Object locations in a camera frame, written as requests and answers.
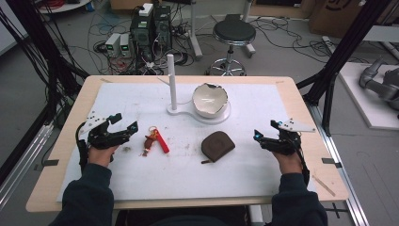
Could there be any white stand with pole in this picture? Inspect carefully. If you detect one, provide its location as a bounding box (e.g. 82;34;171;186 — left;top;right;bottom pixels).
166;53;231;125

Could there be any red strap keychain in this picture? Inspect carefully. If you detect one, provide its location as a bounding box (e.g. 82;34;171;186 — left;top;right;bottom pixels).
142;125;171;157

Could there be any person's left hand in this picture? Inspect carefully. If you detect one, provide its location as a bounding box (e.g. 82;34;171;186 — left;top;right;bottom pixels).
88;144;120;169

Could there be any grey bench power supply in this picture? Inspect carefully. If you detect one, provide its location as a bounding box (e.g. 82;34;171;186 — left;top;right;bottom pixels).
119;33;132;58
104;32;122;58

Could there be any white eggshell-shaped bowl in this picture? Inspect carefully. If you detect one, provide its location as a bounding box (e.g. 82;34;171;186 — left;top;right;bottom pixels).
191;82;230;119

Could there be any black metal frame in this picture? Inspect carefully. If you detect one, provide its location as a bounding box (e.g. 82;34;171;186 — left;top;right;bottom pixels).
0;0;90;186
295;0;399;137

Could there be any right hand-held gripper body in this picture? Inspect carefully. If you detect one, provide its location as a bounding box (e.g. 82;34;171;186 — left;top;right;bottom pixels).
260;118;317;155

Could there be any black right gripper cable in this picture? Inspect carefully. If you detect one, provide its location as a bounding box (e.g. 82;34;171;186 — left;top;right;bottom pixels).
295;147;311;186

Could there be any person's right hand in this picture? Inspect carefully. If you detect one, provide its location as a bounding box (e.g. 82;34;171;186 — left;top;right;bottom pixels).
271;151;304;176

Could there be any black round stool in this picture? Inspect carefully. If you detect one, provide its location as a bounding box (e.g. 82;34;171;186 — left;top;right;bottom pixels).
207;13;257;77

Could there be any cardboard box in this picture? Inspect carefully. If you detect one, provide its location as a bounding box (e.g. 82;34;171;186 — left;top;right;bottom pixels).
308;0;382;40

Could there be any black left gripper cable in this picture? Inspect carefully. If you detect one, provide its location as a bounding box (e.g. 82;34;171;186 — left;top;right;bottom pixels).
74;121;91;174

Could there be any black tape strip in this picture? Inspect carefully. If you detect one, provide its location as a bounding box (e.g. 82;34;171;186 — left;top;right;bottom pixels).
33;158;60;172
321;157;343;170

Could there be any thin wooden stick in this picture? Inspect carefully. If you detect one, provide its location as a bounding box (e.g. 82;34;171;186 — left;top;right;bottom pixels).
311;174;337;198

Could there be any black computer tower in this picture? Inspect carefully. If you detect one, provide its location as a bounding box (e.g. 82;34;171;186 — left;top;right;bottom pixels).
152;4;173;51
129;8;155;62

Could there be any white floor platform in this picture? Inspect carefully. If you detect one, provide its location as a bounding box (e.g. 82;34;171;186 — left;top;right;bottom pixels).
338;61;399;131

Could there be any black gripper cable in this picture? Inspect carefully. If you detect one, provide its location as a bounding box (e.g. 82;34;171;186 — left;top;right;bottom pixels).
74;121;91;174
295;147;311;186

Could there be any white table mat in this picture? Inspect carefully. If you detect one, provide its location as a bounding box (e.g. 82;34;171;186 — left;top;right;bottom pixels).
56;82;318;202

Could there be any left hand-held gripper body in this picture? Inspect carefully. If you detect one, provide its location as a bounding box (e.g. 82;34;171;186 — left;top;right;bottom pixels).
78;110;131;151

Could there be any brown pouch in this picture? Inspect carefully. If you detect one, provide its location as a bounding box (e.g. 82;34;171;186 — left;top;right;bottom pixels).
200;130;236;165

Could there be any tangle of floor cables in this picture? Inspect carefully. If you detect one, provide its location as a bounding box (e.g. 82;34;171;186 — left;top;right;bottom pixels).
250;15;371;65

